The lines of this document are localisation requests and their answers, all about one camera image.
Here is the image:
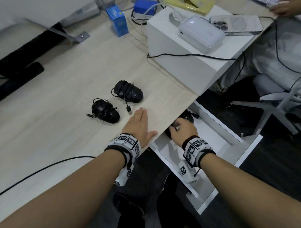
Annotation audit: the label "long black cable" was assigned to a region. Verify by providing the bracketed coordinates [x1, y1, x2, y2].
[259, 16, 301, 99]

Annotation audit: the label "white desk partition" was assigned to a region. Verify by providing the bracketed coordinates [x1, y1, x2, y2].
[0, 0, 102, 31]

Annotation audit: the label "blue carton box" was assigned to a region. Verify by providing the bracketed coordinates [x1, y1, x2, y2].
[106, 5, 129, 37]

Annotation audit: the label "white box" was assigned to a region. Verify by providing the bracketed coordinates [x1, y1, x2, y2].
[147, 5, 256, 96]

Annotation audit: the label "black mouse with wrapped cable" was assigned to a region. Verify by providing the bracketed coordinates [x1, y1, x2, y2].
[86, 98, 120, 124]
[111, 80, 144, 116]

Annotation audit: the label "white power bank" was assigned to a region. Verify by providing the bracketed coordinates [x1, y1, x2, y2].
[178, 15, 226, 54]

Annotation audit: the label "yellow plastic bag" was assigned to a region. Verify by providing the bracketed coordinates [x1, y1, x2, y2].
[164, 0, 216, 16]

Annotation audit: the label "white cable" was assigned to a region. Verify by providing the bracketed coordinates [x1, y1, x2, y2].
[130, 0, 173, 48]

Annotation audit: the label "person's left hand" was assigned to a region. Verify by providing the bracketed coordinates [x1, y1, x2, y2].
[122, 107, 158, 149]

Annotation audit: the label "white drawer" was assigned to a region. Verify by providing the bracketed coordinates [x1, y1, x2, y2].
[150, 101, 263, 215]

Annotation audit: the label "blue power adapter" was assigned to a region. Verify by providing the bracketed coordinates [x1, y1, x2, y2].
[133, 0, 158, 15]

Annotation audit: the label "smartphone in white case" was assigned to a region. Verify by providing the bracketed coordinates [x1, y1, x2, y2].
[209, 15, 263, 36]

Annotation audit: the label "white marker wrist tracker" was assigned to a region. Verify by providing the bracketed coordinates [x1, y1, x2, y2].
[104, 133, 142, 187]
[180, 136, 216, 184]

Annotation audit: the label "person's right hand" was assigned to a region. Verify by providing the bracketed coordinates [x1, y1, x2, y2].
[169, 117, 199, 148]

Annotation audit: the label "person's legs in dark trousers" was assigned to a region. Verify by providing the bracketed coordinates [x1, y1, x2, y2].
[112, 173, 201, 228]

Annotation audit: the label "black computer mouse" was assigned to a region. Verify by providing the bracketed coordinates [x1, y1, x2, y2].
[165, 109, 195, 139]

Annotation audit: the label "thin black cable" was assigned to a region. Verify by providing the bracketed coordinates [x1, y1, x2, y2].
[0, 156, 96, 196]

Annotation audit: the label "grey metal bracket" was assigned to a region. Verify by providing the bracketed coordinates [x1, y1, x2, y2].
[24, 18, 91, 44]

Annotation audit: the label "white office chair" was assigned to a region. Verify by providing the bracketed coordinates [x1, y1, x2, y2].
[229, 75, 301, 136]

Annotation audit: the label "person's right forearm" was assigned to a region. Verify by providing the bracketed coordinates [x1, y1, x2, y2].
[199, 153, 301, 228]

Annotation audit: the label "clear plastic strap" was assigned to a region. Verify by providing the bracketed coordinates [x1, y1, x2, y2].
[169, 11, 187, 27]

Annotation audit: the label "person's left forearm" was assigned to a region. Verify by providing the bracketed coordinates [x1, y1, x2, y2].
[0, 148, 127, 228]

